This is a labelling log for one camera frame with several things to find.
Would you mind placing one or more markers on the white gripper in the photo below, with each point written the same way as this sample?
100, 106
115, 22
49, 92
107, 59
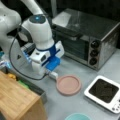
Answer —
40, 58

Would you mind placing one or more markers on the pink pan with white handle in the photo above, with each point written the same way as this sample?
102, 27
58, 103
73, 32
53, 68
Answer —
67, 84

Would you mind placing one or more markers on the teal bowl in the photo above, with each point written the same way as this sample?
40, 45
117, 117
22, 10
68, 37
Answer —
77, 116

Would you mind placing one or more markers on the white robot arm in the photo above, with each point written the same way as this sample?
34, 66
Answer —
34, 29

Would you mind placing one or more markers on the green and yellow toys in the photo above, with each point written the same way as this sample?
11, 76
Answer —
15, 78

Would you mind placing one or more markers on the grey metal bin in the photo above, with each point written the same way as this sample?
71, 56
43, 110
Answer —
33, 88

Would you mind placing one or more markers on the wooden cutting board box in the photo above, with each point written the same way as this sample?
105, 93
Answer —
18, 102

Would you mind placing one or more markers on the silver toaster oven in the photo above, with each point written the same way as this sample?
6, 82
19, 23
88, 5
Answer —
88, 39

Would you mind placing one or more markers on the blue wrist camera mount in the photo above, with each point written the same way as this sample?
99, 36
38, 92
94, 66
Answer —
53, 63

